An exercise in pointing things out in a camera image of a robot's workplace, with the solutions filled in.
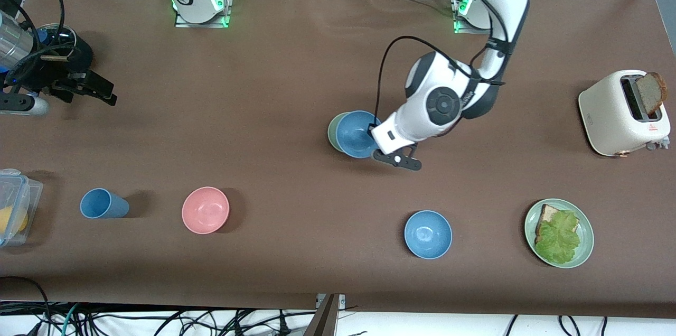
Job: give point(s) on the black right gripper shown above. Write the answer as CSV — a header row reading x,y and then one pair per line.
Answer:
x,y
73,63

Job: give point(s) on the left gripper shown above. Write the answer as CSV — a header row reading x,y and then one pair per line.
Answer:
x,y
369,131

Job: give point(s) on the blue bowl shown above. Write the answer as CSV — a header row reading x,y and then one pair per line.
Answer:
x,y
428,234
355,134

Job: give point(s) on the pale green bowl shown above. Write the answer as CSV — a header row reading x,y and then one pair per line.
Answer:
x,y
331,132

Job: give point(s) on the pink bowl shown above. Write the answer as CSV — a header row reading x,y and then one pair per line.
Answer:
x,y
205,210

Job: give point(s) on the clear plastic container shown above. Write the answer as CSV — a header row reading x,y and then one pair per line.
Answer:
x,y
24,188

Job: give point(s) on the blue cup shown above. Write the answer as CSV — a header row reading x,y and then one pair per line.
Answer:
x,y
100,204

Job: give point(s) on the yellow fruit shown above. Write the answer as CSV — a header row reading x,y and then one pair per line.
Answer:
x,y
10,221

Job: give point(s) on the bread slice on plate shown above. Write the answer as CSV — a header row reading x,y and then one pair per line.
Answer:
x,y
546,215

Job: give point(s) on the green lettuce leaf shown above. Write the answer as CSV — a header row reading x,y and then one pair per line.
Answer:
x,y
560,238

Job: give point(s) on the pale green plate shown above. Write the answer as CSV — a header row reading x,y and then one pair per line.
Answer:
x,y
585,235

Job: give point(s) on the cream white toaster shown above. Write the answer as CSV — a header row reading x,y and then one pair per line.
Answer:
x,y
607,114

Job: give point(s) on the brown toast slice in toaster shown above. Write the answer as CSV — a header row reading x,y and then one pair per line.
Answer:
x,y
651,92

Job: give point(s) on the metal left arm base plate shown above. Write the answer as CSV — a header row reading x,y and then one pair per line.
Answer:
x,y
458,14

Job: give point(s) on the metal table bracket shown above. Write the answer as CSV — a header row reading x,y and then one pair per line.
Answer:
x,y
327,317

